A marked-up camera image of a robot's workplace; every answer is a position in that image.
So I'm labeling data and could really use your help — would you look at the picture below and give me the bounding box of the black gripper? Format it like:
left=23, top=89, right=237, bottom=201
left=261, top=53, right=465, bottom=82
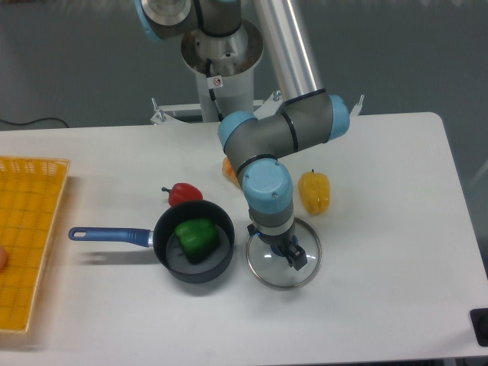
left=247, top=223, right=307, bottom=270

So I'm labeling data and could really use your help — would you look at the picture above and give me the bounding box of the glass lid with blue knob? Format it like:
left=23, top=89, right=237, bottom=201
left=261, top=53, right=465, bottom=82
left=246, top=218, right=323, bottom=290

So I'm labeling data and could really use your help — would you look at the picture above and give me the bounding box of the green bell pepper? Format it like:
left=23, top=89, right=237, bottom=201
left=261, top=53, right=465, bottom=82
left=174, top=218, right=220, bottom=264

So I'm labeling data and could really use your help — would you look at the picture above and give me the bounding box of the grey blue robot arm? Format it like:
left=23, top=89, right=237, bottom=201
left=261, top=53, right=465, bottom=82
left=135, top=1, right=350, bottom=269

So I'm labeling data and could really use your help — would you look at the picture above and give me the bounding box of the yellow bell pepper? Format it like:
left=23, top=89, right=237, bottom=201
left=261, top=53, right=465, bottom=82
left=298, top=169, right=330, bottom=215

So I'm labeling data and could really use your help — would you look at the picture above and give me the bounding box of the orange bell pepper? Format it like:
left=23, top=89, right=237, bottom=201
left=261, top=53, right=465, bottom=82
left=222, top=156, right=241, bottom=189

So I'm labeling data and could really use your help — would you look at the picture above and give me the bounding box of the red bell pepper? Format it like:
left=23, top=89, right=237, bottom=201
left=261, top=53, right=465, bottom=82
left=161, top=182, right=203, bottom=207

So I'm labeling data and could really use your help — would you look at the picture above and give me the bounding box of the black device at table edge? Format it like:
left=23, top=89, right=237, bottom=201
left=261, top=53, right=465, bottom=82
left=470, top=308, right=488, bottom=347

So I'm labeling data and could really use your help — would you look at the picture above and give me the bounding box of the yellow woven basket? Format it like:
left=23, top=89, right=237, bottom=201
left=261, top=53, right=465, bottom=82
left=1, top=156, right=70, bottom=334

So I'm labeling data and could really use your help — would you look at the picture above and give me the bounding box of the dark pot with blue handle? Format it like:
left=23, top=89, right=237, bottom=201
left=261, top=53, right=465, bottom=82
left=68, top=200, right=235, bottom=284

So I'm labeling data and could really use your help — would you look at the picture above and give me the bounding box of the white table mounting bracket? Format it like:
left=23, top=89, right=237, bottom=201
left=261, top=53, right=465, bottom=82
left=149, top=90, right=284, bottom=125

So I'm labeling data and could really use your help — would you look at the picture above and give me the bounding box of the black cable on floor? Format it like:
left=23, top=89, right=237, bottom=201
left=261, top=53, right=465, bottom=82
left=0, top=117, right=70, bottom=127

